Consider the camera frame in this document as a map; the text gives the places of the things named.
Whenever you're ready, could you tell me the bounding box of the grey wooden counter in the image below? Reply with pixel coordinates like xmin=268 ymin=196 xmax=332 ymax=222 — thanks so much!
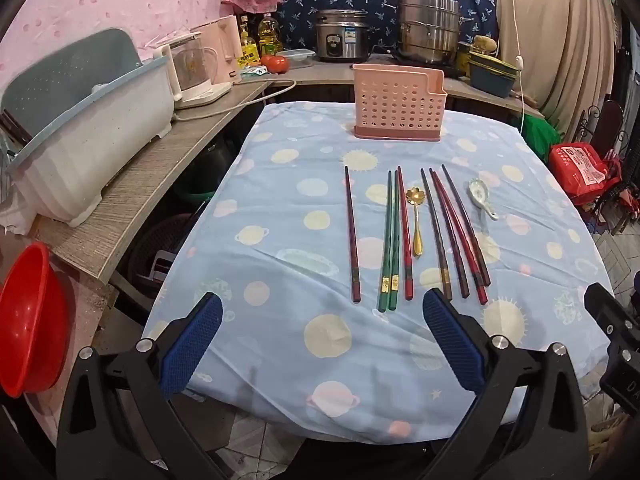
xmin=35 ymin=62 xmax=546 ymax=281

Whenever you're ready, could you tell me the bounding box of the white appliance cable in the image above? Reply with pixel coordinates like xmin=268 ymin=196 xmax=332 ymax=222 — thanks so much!
xmin=172 ymin=79 xmax=297 ymax=122

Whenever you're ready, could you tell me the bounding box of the blue planet print tablecloth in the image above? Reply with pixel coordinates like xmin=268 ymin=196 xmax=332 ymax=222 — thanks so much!
xmin=141 ymin=101 xmax=613 ymax=446

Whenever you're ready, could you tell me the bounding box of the steel steamer pot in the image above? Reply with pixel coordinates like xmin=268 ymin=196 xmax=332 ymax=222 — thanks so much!
xmin=396 ymin=0 xmax=461 ymax=65

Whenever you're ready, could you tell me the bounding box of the green bag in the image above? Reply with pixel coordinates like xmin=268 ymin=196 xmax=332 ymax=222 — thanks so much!
xmin=520 ymin=115 xmax=561 ymax=163

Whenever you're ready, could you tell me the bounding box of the brown plastic basket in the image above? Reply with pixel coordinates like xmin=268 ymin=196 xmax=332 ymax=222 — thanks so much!
xmin=127 ymin=212 xmax=193 ymax=281

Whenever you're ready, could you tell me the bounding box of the blue white dish drainer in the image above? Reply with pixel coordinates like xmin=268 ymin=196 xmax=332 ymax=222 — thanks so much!
xmin=0 ymin=28 xmax=175 ymax=228

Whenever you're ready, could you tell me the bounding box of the clear food container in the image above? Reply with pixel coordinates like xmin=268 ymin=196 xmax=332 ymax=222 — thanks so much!
xmin=276 ymin=48 xmax=316 ymax=69

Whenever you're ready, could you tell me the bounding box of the white cable with switch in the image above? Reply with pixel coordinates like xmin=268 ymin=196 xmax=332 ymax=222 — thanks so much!
xmin=500 ymin=0 xmax=528 ymax=133

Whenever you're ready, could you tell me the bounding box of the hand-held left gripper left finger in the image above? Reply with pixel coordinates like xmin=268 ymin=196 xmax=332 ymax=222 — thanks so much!
xmin=56 ymin=291 xmax=224 ymax=480

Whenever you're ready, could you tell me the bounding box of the dark metal chair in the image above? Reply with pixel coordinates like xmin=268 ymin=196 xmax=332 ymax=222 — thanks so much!
xmin=570 ymin=100 xmax=631 ymax=161

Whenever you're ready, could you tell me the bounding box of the gold flower spoon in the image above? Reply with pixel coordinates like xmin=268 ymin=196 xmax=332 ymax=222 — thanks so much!
xmin=405 ymin=186 xmax=427 ymax=256

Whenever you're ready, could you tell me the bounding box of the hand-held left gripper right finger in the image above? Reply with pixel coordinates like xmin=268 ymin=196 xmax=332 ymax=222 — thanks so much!
xmin=422 ymin=287 xmax=591 ymax=480

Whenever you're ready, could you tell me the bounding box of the white ceramic spoon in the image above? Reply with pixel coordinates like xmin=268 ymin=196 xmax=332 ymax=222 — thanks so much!
xmin=468 ymin=179 xmax=500 ymax=220

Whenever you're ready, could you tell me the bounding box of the beige curtain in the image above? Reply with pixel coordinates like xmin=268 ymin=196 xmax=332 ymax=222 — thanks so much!
xmin=460 ymin=0 xmax=618 ymax=131

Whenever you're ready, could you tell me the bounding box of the bright red chopstick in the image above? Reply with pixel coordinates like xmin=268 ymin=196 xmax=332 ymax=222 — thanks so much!
xmin=432 ymin=171 xmax=489 ymax=306

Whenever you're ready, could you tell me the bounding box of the red plastic basin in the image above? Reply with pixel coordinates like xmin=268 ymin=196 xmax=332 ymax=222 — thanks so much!
xmin=0 ymin=241 xmax=71 ymax=398

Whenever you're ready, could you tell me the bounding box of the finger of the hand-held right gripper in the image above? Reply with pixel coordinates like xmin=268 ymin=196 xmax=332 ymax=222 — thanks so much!
xmin=584 ymin=282 xmax=640 ymax=356

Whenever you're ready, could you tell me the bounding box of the brown chopstick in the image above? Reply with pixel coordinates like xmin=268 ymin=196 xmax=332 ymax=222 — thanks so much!
xmin=420 ymin=167 xmax=454 ymax=302

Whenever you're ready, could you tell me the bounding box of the dark red patterned chopstick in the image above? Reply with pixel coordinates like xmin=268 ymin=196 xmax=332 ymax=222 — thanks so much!
xmin=344 ymin=165 xmax=362 ymax=304

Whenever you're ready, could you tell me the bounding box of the pink kitchen appliance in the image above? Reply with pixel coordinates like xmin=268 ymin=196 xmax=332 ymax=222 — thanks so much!
xmin=190 ymin=14 xmax=243 ymax=83

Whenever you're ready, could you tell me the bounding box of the pink perforated utensil basket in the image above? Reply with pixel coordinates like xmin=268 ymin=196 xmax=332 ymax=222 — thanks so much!
xmin=351 ymin=63 xmax=445 ymax=142

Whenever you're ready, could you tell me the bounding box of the white glass electric kettle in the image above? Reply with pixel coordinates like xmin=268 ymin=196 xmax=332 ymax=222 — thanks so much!
xmin=152 ymin=30 xmax=233 ymax=110

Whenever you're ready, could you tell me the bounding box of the small cooking oil bottle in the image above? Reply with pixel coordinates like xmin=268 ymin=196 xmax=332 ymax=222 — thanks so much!
xmin=238 ymin=15 xmax=261 ymax=68

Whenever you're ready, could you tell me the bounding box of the steel rice cooker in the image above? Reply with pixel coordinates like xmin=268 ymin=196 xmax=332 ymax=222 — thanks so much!
xmin=315 ymin=8 xmax=371 ymax=63

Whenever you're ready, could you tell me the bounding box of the blue lunch box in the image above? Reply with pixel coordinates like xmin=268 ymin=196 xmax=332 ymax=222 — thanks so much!
xmin=468 ymin=51 xmax=519 ymax=98

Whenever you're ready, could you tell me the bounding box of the dark purple chopstick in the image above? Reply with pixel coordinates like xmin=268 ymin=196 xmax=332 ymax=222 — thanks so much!
xmin=440 ymin=164 xmax=492 ymax=288

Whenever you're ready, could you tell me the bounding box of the red chopstick with dark band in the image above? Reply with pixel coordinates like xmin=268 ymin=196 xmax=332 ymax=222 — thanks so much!
xmin=397 ymin=165 xmax=415 ymax=302

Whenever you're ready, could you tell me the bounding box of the red bag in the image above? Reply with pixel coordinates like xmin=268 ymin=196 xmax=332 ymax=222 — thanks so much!
xmin=549 ymin=142 xmax=621 ymax=206

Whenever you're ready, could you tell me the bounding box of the dark maroon chopstick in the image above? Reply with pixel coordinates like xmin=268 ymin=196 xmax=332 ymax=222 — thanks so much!
xmin=429 ymin=167 xmax=471 ymax=297

